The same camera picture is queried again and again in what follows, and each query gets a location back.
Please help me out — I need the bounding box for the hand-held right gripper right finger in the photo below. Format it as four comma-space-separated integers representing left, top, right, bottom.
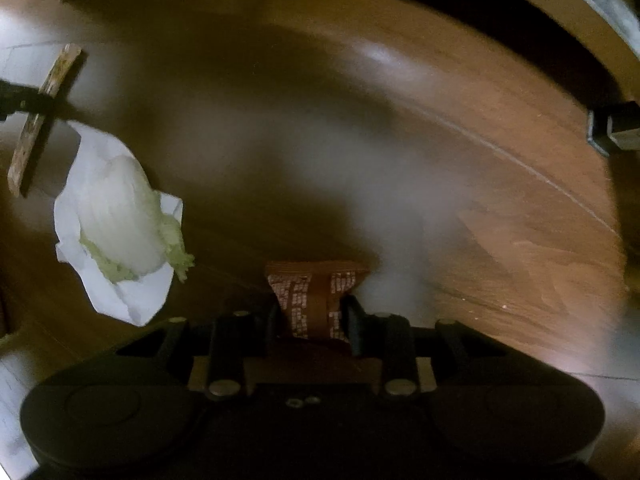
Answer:
344, 295, 507, 397

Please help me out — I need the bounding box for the brown snack wrapper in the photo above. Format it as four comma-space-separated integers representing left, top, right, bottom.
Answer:
264, 260, 369, 345

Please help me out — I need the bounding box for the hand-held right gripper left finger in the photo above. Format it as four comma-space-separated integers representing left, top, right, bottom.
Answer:
125, 300, 282, 401

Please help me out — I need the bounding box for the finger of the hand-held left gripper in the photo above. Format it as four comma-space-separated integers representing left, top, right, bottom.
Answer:
0, 79, 76, 122

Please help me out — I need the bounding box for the black foot bracket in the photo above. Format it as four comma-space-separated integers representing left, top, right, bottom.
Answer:
587, 101, 640, 157

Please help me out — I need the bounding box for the napa cabbage piece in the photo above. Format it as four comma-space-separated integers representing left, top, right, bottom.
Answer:
79, 154, 196, 283

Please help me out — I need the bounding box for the wooden stick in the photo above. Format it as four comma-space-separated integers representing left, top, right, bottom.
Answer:
7, 43, 84, 199

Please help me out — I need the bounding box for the white paper sheet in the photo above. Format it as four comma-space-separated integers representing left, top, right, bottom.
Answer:
53, 120, 185, 327

